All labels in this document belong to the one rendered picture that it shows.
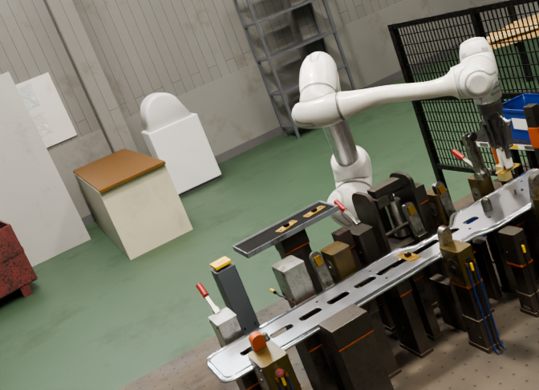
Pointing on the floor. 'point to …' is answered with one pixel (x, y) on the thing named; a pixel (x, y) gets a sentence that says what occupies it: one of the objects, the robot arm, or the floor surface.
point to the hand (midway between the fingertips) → (504, 157)
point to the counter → (133, 201)
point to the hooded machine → (178, 143)
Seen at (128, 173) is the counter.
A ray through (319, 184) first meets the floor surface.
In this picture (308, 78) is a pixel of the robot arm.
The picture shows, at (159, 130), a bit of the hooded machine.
